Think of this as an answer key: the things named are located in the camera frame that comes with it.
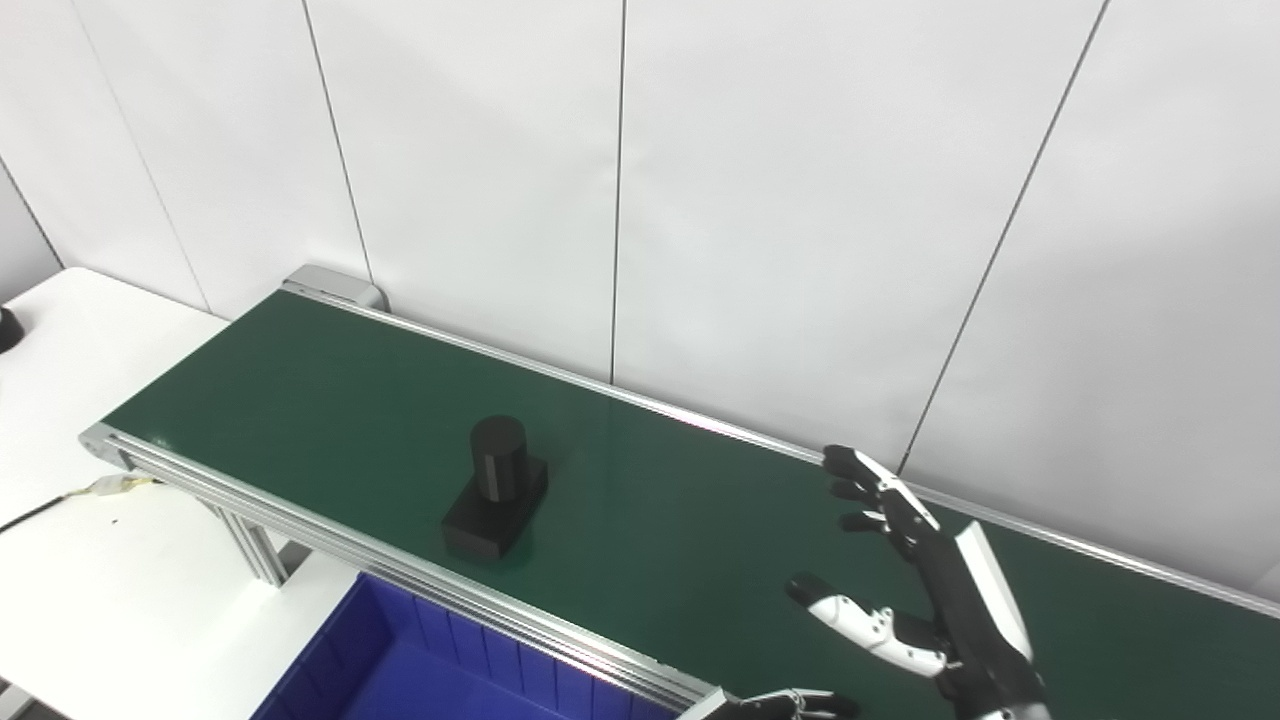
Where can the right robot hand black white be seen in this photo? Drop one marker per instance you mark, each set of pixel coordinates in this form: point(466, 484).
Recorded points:
point(970, 620)

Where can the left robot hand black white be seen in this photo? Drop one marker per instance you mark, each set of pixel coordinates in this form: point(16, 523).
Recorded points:
point(780, 705)

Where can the black cylinder-on-base part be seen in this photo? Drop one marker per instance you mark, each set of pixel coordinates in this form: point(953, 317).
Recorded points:
point(495, 500)

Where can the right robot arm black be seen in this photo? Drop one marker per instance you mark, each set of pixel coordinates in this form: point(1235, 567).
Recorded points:
point(1010, 715)

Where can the green conveyor belt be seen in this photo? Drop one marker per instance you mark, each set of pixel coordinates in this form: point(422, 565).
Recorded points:
point(650, 520)
point(300, 520)

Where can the blue plastic bin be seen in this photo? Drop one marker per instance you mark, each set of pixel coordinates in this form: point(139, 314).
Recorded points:
point(420, 670)

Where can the black round object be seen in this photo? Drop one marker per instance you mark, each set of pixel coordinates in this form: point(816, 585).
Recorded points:
point(8, 330)

